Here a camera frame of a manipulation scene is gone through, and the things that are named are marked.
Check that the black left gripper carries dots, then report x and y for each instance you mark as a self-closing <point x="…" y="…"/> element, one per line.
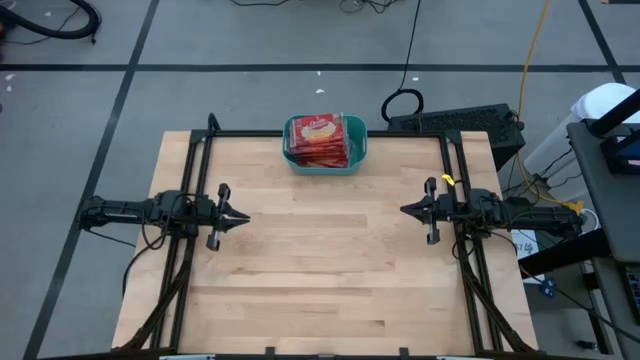
<point x="197" y="212"/>

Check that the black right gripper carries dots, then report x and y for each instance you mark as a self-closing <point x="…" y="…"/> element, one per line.
<point x="452" y="210"/>

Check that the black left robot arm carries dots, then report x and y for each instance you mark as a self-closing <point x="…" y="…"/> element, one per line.
<point x="125" y="212"/>

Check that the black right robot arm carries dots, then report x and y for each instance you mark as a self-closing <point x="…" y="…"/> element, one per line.
<point x="530" y="215"/>

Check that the teal plastic basket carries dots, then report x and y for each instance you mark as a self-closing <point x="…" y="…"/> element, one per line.
<point x="325" y="171"/>

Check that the white paper sheet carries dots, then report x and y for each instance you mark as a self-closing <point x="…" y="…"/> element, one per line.
<point x="525" y="252"/>

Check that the black desk beam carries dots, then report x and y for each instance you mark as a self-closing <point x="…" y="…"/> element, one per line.
<point x="565" y="252"/>

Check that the yellow power plug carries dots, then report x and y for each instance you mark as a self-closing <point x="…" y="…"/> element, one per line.
<point x="577" y="205"/>

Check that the dark grey desk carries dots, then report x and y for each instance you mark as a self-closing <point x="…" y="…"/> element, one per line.
<point x="612" y="220"/>

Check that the black device with blue screen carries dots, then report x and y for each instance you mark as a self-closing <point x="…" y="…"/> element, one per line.
<point x="620" y="160"/>

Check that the white lined bin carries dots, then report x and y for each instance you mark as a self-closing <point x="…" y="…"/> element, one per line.
<point x="605" y="97"/>

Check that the black keyboard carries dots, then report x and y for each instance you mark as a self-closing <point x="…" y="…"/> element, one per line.
<point x="634" y="295"/>

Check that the black aluminium table frame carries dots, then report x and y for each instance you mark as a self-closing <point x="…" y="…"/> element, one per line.
<point x="250" y="133"/>

